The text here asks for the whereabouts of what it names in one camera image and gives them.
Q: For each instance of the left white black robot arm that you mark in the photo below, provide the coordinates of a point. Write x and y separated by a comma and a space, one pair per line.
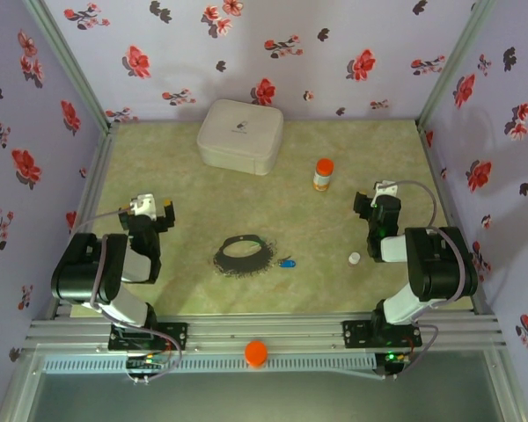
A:
88, 268

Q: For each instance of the aluminium corner post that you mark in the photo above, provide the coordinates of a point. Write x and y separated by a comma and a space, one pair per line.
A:
68, 57
456, 57

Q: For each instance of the small white cap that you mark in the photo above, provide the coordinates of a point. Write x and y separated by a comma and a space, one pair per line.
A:
354, 258

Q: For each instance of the key with blue tag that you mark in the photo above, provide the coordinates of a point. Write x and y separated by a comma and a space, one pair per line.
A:
288, 264

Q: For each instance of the orange-capped pill bottle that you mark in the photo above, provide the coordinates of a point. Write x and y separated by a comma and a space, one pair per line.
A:
324, 167

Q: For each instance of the green circuit board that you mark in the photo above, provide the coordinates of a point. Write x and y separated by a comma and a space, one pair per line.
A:
147, 362
391, 358

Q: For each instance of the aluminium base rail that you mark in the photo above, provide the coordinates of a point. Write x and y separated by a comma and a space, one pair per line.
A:
264, 329

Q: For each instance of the orange round cap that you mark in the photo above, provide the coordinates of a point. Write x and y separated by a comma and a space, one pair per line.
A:
256, 351

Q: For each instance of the white zip case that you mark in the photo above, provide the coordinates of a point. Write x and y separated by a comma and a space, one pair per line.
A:
239, 136

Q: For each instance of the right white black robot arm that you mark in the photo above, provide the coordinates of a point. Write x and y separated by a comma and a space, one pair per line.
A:
440, 264

